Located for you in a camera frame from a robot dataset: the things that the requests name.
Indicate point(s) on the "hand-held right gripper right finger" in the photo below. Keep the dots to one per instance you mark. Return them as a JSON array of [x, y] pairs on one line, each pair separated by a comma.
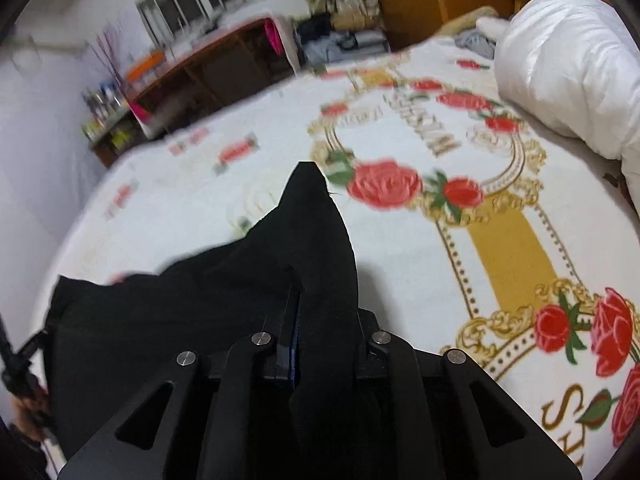
[[380, 355]]

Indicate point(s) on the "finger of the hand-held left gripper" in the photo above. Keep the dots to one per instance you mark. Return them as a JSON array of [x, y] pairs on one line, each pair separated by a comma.
[[20, 365]]

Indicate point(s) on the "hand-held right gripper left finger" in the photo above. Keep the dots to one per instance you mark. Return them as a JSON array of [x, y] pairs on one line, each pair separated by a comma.
[[295, 332]]

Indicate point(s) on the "black coat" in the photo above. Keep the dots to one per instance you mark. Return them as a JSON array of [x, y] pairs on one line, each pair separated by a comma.
[[225, 300]]

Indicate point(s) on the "pile of clothes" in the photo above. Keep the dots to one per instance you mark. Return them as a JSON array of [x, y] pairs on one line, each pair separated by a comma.
[[340, 40]]

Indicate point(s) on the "person's left hand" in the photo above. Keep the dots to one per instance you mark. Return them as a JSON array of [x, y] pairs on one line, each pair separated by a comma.
[[25, 420]]

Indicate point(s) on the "rose print bed sheet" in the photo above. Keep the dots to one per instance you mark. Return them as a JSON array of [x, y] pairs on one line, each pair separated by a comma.
[[450, 260]]

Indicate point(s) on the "group of bottles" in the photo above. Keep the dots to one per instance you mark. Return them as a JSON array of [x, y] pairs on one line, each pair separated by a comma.
[[102, 110]]

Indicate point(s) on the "pink cloth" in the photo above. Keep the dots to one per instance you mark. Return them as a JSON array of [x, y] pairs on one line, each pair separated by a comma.
[[139, 114], [272, 37]]

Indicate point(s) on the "wooden desk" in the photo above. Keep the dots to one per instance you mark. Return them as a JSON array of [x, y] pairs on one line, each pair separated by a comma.
[[210, 70]]

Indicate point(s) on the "orange lidded box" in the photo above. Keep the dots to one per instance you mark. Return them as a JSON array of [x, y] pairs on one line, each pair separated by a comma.
[[145, 65]]

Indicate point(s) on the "pink flower branches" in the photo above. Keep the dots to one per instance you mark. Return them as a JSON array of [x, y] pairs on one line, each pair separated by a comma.
[[110, 55]]

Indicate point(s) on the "grey cloth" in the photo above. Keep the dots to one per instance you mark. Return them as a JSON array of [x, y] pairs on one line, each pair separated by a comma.
[[475, 42]]

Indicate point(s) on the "white duvet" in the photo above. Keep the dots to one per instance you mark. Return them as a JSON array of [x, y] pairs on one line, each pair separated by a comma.
[[565, 60]]

